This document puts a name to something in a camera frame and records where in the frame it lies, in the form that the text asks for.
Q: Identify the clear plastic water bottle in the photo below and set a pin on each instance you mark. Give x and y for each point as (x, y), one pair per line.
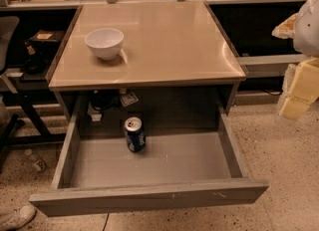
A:
(36, 160)

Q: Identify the grey cabinet with counter top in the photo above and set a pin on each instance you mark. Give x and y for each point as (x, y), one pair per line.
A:
(166, 44)

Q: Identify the white sneaker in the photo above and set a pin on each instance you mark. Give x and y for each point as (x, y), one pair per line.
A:
(17, 218)

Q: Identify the white ceramic bowl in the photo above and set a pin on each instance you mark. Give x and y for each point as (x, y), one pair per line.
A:
(105, 43)

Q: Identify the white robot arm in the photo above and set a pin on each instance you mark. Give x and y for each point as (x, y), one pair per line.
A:
(306, 37)

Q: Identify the white power adapter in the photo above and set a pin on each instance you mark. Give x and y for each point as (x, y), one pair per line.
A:
(93, 114)

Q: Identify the grey open drawer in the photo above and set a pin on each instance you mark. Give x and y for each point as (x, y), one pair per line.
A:
(191, 160)

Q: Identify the blue pepsi can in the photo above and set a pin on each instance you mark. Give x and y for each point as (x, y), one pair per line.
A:
(134, 133)

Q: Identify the white paper tag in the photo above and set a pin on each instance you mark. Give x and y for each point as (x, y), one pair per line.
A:
(128, 99)

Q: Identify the black box with label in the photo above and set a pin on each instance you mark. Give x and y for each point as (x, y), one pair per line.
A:
(47, 37)

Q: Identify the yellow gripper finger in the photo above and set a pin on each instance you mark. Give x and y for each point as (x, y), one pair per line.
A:
(286, 29)
(300, 89)

